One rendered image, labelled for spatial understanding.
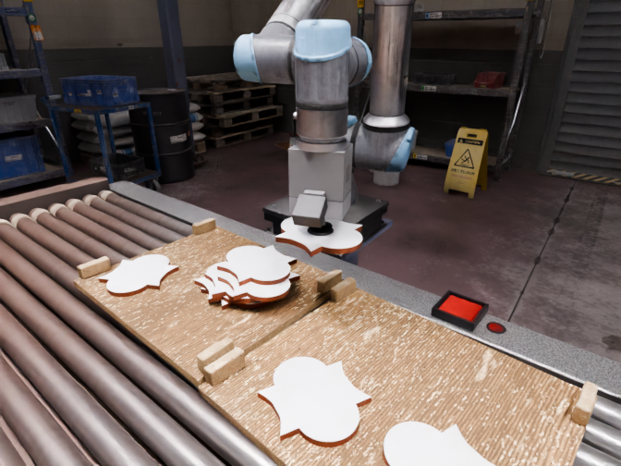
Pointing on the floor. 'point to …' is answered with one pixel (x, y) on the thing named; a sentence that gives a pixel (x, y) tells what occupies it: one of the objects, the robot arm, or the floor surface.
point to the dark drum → (164, 133)
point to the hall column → (175, 55)
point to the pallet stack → (232, 107)
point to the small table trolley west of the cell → (104, 141)
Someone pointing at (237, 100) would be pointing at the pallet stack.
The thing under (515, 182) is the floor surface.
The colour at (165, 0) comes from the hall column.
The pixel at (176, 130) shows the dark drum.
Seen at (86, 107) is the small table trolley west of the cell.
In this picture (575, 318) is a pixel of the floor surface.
